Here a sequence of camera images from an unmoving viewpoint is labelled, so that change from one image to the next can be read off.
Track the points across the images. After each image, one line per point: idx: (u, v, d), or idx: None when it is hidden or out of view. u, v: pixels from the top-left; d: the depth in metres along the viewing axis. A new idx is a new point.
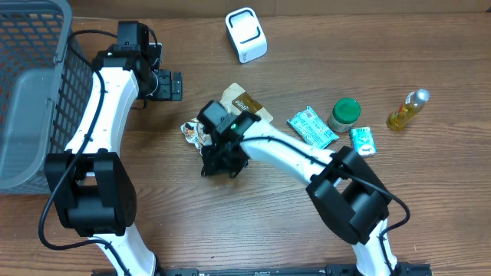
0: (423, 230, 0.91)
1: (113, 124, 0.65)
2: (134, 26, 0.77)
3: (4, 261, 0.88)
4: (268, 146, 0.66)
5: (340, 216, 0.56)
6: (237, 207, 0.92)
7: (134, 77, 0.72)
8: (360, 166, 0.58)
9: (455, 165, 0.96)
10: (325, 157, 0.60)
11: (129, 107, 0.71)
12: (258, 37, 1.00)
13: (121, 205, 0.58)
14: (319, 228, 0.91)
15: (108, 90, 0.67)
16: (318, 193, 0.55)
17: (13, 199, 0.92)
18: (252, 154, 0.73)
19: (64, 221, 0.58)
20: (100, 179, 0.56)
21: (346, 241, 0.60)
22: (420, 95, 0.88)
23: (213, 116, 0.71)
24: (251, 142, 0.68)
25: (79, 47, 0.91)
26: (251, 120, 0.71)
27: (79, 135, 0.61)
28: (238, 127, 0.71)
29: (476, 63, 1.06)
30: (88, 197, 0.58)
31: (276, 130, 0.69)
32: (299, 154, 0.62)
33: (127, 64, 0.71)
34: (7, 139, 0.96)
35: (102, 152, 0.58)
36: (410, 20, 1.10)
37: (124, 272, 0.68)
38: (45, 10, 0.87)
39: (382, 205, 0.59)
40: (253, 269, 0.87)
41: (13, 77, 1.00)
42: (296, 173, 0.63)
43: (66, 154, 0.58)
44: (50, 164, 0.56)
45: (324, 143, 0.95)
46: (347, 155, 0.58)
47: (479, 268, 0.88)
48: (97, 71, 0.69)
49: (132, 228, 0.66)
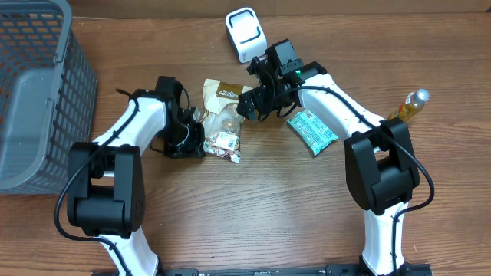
0: (423, 230, 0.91)
1: (141, 134, 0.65)
2: (172, 80, 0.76)
3: (4, 261, 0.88)
4: (323, 98, 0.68)
5: (365, 179, 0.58)
6: (237, 207, 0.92)
7: (165, 110, 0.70)
8: (405, 139, 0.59)
9: (455, 165, 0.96)
10: (374, 121, 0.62)
11: (152, 133, 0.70)
12: (258, 37, 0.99)
13: (133, 202, 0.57)
14: (319, 228, 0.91)
15: (142, 110, 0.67)
16: (354, 148, 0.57)
17: (13, 199, 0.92)
18: (304, 103, 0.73)
19: (72, 216, 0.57)
20: (121, 169, 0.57)
21: (362, 206, 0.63)
22: (419, 95, 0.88)
23: (282, 55, 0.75)
24: (308, 90, 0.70)
25: (79, 47, 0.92)
26: (315, 72, 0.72)
27: (109, 131, 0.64)
28: (301, 73, 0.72)
29: (476, 63, 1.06)
30: (101, 195, 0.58)
31: (335, 87, 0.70)
32: (350, 111, 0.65)
33: (162, 97, 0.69)
34: (7, 139, 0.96)
35: (125, 146, 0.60)
36: (410, 20, 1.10)
37: (126, 273, 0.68)
38: (45, 10, 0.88)
39: (406, 182, 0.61)
40: (253, 269, 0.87)
41: (13, 77, 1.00)
42: (340, 128, 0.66)
43: (91, 144, 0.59)
44: (74, 150, 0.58)
45: (324, 143, 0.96)
46: (397, 124, 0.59)
47: (479, 268, 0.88)
48: (134, 98, 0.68)
49: (137, 233, 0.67)
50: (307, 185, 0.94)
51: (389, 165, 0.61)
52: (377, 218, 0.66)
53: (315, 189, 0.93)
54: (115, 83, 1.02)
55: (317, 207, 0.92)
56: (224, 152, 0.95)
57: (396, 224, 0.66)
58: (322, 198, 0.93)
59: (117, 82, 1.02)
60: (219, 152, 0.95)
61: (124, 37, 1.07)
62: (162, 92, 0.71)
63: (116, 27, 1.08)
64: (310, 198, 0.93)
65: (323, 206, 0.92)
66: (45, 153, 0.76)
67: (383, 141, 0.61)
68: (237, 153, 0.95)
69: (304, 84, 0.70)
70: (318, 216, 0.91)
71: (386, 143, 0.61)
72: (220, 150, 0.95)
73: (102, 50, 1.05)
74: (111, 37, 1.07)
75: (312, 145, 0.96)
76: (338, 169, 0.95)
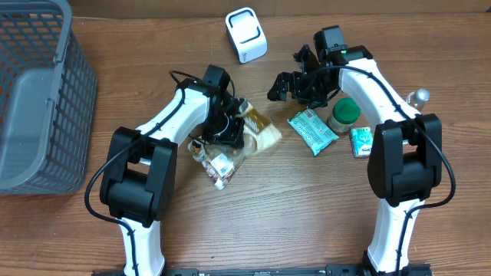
0: (423, 229, 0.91)
1: (182, 126, 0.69)
2: (221, 72, 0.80)
3: (4, 261, 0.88)
4: (364, 80, 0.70)
5: (387, 168, 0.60)
6: (238, 207, 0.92)
7: (207, 106, 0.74)
8: (437, 136, 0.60)
9: (454, 165, 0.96)
10: (410, 113, 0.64)
11: (192, 126, 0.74)
12: (258, 37, 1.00)
13: (162, 195, 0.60)
14: (319, 228, 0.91)
15: (186, 103, 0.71)
16: (385, 134, 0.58)
17: (13, 200, 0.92)
18: (344, 83, 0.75)
19: (104, 195, 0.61)
20: (158, 160, 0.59)
21: (377, 195, 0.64)
22: (419, 95, 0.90)
23: (331, 39, 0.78)
24: (349, 70, 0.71)
25: (79, 47, 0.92)
26: (360, 55, 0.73)
27: (152, 122, 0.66)
28: (347, 54, 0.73)
29: (476, 63, 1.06)
30: (134, 179, 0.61)
31: (379, 73, 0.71)
32: (388, 100, 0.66)
33: (208, 91, 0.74)
34: (7, 139, 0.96)
35: (165, 140, 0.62)
36: (410, 20, 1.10)
37: (133, 265, 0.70)
38: (46, 10, 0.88)
39: (427, 179, 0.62)
40: (253, 269, 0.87)
41: (13, 77, 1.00)
42: (373, 113, 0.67)
43: (135, 131, 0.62)
44: (118, 133, 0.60)
45: (324, 143, 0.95)
46: (433, 120, 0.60)
47: (479, 268, 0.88)
48: (182, 87, 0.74)
49: (156, 227, 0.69)
50: (306, 185, 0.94)
51: (413, 159, 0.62)
52: (390, 209, 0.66)
53: (314, 190, 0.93)
54: (115, 83, 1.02)
55: (317, 207, 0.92)
56: (214, 173, 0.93)
57: (408, 220, 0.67)
58: (323, 198, 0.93)
59: (118, 82, 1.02)
60: (210, 171, 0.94)
61: (124, 37, 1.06)
62: (209, 87, 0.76)
63: (116, 27, 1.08)
64: (310, 198, 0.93)
65: (323, 206, 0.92)
66: (45, 153, 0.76)
67: (413, 134, 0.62)
68: (223, 181, 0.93)
69: (347, 65, 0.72)
70: (319, 216, 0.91)
71: (416, 136, 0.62)
72: (212, 169, 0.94)
73: (102, 50, 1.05)
74: (111, 37, 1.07)
75: (312, 145, 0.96)
76: (338, 169, 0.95)
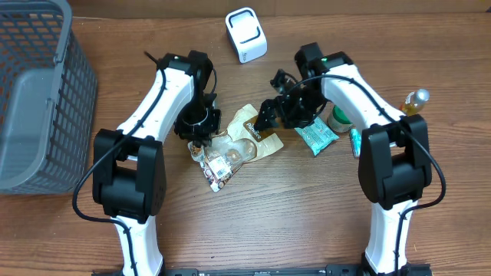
0: (423, 229, 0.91)
1: (166, 114, 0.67)
2: (204, 56, 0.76)
3: (4, 261, 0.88)
4: (346, 87, 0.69)
5: (377, 172, 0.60)
6: (238, 207, 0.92)
7: (192, 83, 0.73)
8: (423, 137, 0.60)
9: (455, 165, 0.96)
10: (395, 115, 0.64)
11: (180, 108, 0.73)
12: (258, 37, 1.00)
13: (153, 194, 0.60)
14: (319, 228, 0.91)
15: (168, 87, 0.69)
16: (371, 139, 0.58)
17: (13, 200, 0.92)
18: (327, 91, 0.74)
19: (96, 196, 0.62)
20: (143, 162, 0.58)
21: (370, 198, 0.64)
22: (419, 95, 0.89)
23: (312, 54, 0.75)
24: (331, 79, 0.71)
25: (79, 47, 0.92)
26: (341, 61, 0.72)
27: (133, 119, 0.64)
28: (327, 61, 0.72)
29: (476, 63, 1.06)
30: (124, 179, 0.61)
31: (360, 78, 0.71)
32: (371, 104, 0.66)
33: (190, 69, 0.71)
34: (7, 139, 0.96)
35: (149, 139, 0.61)
36: (410, 20, 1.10)
37: (131, 264, 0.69)
38: (46, 10, 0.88)
39: (418, 180, 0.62)
40: (253, 269, 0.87)
41: (13, 77, 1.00)
42: (358, 119, 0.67)
43: (116, 133, 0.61)
44: (100, 137, 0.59)
45: (324, 143, 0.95)
46: (417, 122, 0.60)
47: (478, 268, 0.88)
48: (163, 69, 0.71)
49: (151, 222, 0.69)
50: (306, 185, 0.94)
51: (402, 161, 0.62)
52: (384, 212, 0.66)
53: (314, 189, 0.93)
54: (115, 83, 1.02)
55: (317, 207, 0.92)
56: (210, 174, 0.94)
57: (403, 221, 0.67)
58: (323, 198, 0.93)
59: (118, 82, 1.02)
60: (207, 172, 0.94)
61: (124, 37, 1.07)
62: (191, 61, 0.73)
63: (116, 27, 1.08)
64: (310, 198, 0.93)
65: (322, 206, 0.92)
66: (45, 153, 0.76)
67: (400, 136, 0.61)
68: (219, 183, 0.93)
69: (327, 73, 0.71)
70: (319, 216, 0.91)
71: (403, 139, 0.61)
72: (210, 170, 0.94)
73: (102, 50, 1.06)
74: (111, 37, 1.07)
75: (312, 145, 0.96)
76: (338, 169, 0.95)
